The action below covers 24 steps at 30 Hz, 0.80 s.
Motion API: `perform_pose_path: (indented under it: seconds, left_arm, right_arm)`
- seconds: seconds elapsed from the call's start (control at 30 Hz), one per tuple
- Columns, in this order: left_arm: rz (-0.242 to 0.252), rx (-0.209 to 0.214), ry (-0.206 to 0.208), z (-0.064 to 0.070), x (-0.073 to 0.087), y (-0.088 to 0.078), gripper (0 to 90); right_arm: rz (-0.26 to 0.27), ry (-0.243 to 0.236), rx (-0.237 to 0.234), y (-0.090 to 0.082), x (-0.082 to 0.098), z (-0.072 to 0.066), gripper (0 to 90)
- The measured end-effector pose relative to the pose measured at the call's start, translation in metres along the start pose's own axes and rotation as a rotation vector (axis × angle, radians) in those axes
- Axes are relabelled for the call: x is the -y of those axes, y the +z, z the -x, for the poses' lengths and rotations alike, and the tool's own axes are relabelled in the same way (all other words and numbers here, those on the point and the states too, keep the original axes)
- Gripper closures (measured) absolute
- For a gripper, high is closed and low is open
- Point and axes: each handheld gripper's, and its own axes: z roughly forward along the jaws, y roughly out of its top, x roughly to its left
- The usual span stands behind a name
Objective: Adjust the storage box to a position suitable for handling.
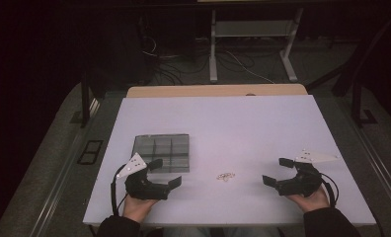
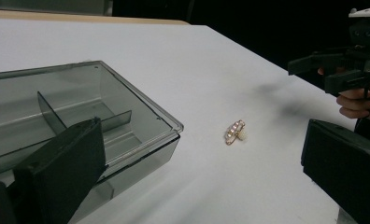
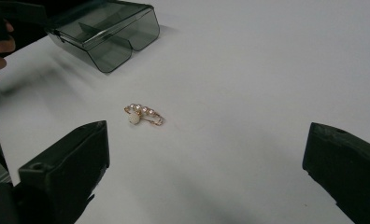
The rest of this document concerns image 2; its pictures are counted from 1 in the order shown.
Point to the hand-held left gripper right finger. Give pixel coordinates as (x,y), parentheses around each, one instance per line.
(345,168)

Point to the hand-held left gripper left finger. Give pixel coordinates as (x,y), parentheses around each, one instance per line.
(64,168)

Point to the transparent grey compartment box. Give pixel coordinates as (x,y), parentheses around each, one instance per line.
(89,90)

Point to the gold pearl brooch pin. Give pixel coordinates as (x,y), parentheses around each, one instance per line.
(234,132)

